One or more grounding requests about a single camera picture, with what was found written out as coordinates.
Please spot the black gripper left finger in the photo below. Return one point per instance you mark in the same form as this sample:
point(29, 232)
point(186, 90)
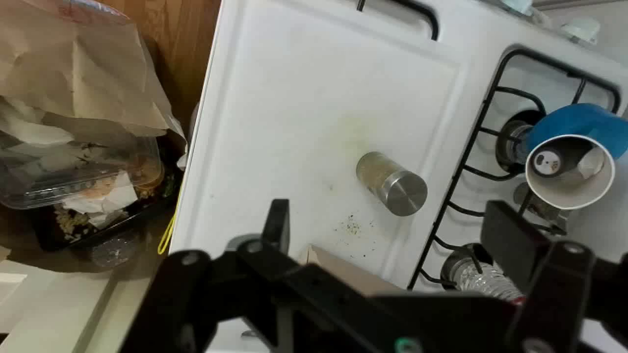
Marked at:
point(276, 226)

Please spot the black stove grate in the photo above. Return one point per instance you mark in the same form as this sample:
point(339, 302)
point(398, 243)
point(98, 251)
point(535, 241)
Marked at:
point(526, 87)

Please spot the blue paper cup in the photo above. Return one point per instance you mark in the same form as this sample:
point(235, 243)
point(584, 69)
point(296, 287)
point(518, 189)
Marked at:
point(571, 155)

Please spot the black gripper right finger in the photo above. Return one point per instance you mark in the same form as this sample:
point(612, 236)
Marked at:
point(512, 243)

